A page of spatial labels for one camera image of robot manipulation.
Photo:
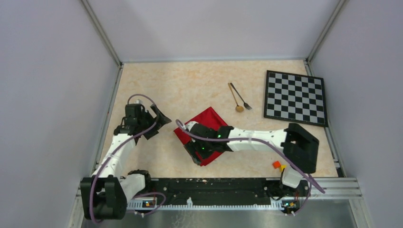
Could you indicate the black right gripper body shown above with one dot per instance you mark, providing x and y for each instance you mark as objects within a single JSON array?
[{"x": 204, "y": 148}]

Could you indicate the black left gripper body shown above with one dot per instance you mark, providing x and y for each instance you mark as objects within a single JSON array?
[{"x": 146, "y": 120}]

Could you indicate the red cloth napkin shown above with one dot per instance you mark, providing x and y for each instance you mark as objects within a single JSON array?
[{"x": 208, "y": 124}]

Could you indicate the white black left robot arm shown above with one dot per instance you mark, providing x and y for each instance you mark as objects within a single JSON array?
[{"x": 110, "y": 176}]

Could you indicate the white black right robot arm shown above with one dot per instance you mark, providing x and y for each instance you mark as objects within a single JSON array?
[{"x": 294, "y": 144}]

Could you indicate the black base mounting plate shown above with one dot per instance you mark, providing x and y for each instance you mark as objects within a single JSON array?
[{"x": 216, "y": 192}]

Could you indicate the gold spoon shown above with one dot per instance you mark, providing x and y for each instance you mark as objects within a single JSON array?
[{"x": 238, "y": 108}]

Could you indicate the dark metal fork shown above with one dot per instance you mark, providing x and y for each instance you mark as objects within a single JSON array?
[{"x": 246, "y": 105}]

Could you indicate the orange block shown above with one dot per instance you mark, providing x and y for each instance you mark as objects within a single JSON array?
[{"x": 276, "y": 165}]

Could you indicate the black and white chessboard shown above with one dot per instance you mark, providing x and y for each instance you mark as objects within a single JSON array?
[{"x": 295, "y": 98}]

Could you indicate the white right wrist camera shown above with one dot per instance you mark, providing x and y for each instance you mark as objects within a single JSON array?
[{"x": 188, "y": 126}]

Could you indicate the aluminium frame rail front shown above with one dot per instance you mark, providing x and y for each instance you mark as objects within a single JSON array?
[{"x": 334, "y": 188}]

